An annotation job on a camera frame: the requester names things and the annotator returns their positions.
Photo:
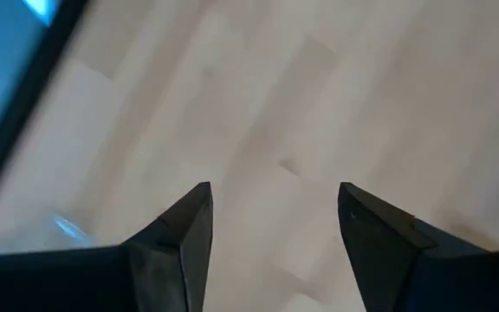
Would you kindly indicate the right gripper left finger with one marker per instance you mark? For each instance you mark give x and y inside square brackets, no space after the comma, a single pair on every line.
[158,268]

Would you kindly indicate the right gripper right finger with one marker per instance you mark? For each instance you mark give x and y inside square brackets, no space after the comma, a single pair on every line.
[388,260]

